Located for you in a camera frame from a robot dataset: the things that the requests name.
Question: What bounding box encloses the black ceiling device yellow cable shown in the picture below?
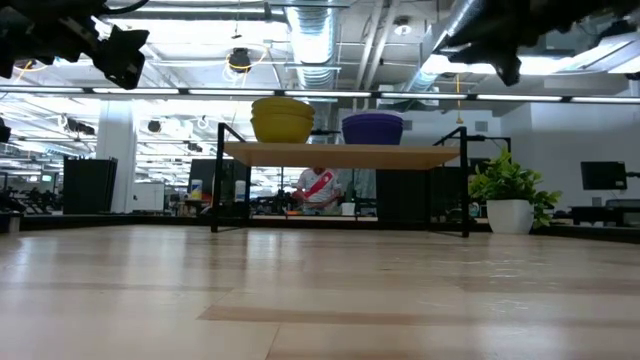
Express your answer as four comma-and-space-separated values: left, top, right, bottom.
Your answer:
228, 46, 253, 74

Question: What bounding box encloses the tall black cabinet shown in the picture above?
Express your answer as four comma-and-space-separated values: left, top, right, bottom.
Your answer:
63, 156, 119, 215

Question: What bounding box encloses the silver ceiling air duct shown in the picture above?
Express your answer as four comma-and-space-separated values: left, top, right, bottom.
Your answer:
285, 4, 341, 90

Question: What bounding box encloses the low black cabinet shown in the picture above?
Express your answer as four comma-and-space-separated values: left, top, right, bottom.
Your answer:
375, 168, 464, 224

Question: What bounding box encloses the green leafy plant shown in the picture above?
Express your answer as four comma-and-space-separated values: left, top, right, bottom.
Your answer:
468, 148, 564, 229

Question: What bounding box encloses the yellow hanging cord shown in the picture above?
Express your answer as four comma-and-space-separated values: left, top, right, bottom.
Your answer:
453, 74, 464, 125

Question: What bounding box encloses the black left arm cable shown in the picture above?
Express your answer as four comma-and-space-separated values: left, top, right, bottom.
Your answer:
97, 0, 151, 16

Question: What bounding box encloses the person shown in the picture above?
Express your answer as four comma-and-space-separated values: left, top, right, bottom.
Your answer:
292, 167, 346, 216

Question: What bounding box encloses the black rig frame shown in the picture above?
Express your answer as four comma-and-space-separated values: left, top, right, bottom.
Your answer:
18, 211, 640, 245

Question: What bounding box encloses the black wall monitor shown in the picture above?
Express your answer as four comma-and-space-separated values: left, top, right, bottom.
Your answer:
580, 160, 640, 191

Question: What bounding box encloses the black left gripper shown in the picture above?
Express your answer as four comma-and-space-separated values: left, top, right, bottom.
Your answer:
0, 7, 151, 92

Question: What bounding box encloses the wooden shelf with black frame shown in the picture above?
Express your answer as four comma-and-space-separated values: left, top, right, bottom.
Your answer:
209, 122, 512, 239

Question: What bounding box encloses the black office desk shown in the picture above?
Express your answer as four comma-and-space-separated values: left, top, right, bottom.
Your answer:
569, 198, 640, 227

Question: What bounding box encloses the white building column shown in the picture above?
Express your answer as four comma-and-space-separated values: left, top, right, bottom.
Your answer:
96, 102, 137, 214

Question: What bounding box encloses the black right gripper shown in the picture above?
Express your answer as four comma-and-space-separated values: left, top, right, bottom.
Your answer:
432, 0, 581, 87

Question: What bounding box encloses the long ceiling light bar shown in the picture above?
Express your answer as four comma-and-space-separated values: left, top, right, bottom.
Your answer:
0, 86, 640, 105

